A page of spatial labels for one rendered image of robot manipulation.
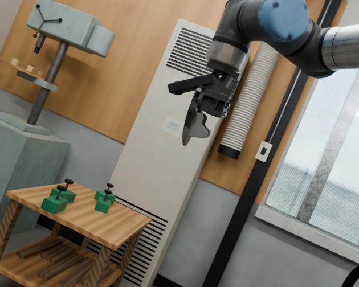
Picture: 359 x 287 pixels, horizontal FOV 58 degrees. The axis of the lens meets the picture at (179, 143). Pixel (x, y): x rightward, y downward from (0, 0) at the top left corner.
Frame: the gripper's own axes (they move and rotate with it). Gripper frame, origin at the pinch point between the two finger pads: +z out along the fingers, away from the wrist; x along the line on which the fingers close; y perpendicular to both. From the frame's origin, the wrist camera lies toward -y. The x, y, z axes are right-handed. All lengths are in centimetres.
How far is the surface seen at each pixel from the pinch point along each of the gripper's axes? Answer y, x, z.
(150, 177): -43, 119, 45
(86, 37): -117, 111, -24
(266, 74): -2, 146, -46
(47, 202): -59, 42, 55
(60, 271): -51, 62, 95
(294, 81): 16, 155, -48
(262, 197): 28, 154, 33
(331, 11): 20, 163, -102
